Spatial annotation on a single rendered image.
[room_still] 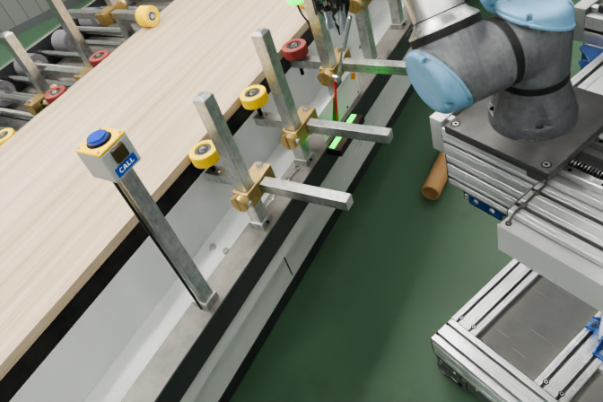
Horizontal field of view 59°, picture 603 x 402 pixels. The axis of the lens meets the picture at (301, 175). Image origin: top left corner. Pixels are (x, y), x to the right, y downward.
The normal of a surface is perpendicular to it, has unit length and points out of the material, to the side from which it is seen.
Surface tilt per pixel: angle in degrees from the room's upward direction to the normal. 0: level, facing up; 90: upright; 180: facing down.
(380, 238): 0
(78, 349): 90
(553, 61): 92
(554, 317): 0
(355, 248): 0
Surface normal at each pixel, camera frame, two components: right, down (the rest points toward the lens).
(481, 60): 0.17, 0.04
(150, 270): 0.84, 0.16
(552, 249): -0.26, -0.71
